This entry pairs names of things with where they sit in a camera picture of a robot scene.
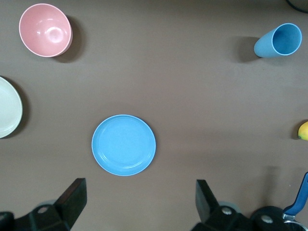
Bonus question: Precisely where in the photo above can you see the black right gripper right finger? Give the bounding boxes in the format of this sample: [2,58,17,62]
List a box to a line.
[192,179,256,231]

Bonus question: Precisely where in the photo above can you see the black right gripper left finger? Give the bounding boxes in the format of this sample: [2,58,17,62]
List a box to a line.
[14,178,88,231]

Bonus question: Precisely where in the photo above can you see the blue plate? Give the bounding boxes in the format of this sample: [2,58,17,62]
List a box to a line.
[91,114,157,177]

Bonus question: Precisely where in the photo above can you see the beige plate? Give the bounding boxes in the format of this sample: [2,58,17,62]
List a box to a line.
[0,76,24,139]

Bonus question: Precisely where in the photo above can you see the brown table cover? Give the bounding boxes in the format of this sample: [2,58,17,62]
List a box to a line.
[0,0,308,231]

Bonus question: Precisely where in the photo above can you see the yellow mango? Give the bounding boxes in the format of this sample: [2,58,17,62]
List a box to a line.
[297,121,308,140]

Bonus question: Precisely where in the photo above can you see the blue cup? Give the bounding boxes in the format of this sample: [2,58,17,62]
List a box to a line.
[254,23,303,59]

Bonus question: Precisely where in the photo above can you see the pink bowl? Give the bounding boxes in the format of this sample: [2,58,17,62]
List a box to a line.
[18,3,73,58]

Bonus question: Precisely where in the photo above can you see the black saucepan with blue handle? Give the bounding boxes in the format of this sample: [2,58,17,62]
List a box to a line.
[282,171,308,231]

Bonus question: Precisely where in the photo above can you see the black cable loop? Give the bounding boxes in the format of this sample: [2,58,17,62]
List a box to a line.
[285,0,308,13]

